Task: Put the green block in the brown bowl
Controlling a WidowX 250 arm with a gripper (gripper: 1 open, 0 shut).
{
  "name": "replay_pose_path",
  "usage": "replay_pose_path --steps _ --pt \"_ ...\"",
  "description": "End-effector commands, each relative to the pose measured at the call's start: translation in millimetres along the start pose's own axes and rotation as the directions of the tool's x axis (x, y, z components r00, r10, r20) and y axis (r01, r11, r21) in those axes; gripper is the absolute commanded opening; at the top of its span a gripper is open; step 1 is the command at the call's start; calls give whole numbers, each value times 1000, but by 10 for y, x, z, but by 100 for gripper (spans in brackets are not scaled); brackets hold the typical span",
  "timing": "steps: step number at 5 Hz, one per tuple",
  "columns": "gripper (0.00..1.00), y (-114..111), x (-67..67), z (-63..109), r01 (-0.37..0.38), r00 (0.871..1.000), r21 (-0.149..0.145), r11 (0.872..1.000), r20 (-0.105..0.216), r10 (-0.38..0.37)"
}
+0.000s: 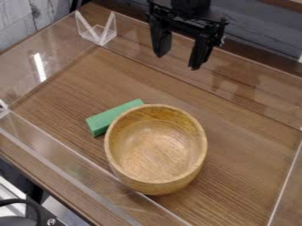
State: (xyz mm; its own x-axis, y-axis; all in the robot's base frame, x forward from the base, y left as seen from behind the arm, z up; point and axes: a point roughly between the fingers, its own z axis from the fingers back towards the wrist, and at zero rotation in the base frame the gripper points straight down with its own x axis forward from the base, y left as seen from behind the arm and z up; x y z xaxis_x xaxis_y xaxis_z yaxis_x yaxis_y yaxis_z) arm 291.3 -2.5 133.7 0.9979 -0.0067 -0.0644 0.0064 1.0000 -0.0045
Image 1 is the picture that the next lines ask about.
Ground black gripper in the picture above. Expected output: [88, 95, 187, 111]
[147, 0, 228, 71]

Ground green rectangular block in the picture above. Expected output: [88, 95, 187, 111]
[85, 99, 144, 137]

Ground brown wooden bowl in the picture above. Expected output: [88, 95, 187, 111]
[104, 104, 207, 195]

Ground clear acrylic tray walls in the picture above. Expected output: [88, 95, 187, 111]
[0, 9, 302, 226]

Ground clear acrylic corner bracket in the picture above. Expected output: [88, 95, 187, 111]
[74, 11, 116, 46]

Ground black metal bracket with screw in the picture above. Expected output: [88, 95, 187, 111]
[25, 196, 66, 226]

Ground black cable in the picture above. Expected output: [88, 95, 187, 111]
[0, 198, 44, 226]

